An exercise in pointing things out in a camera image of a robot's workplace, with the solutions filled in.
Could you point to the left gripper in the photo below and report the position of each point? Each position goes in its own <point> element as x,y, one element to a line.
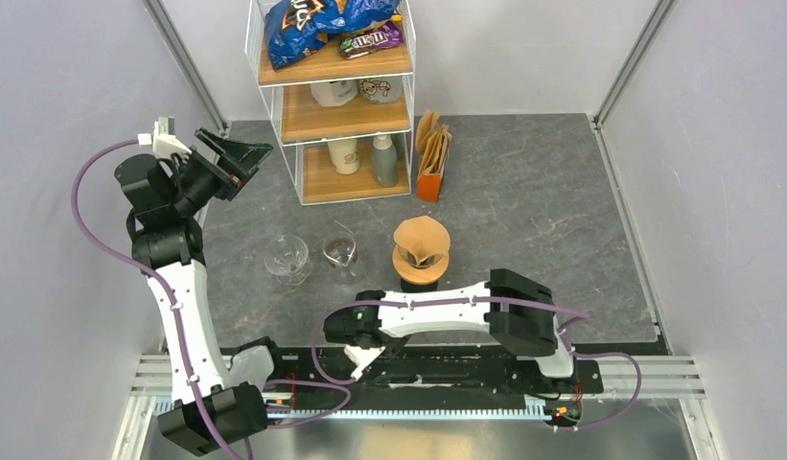
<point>229,172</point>

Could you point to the clear glass dripper with handle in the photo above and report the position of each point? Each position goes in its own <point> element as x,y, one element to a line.
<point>288,259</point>

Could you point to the glass carafe with brown band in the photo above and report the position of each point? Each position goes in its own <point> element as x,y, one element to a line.
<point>341,254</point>

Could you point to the brown paper coffee filter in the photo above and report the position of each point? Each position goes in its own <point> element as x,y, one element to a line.
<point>423,235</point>

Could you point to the black coffee server pot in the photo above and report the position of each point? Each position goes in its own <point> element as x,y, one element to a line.
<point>410,287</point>

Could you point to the clear ribbed glass dripper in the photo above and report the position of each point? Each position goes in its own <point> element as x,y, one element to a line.
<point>419,262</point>

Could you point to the round wooden dripper stand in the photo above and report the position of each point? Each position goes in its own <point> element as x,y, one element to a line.
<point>420,276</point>

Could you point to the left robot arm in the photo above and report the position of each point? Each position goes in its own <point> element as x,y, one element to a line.
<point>216,402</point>

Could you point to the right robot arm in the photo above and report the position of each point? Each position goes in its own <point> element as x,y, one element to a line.
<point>518,313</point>

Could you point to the orange filter holder box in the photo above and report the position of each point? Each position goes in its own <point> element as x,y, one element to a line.
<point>430,176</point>

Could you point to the brown paper filter stack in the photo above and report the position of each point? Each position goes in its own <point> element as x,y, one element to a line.
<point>432,142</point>

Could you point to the white cylindrical bottle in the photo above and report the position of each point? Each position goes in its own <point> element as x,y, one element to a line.
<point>344,155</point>

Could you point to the grey green spray bottle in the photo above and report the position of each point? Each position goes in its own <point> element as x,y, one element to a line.
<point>384,158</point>

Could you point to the blue chips bag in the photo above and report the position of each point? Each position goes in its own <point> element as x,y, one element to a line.
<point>298,29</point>

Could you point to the white printed cup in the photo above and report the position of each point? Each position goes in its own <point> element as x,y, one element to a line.
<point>384,90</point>

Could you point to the purple candy bag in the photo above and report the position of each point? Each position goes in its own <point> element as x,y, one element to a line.
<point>386,36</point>

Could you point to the white wire shelf rack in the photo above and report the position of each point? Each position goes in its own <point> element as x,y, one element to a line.
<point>344,125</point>

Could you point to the aluminium frame rail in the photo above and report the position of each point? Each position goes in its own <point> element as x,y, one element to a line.
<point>648,380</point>

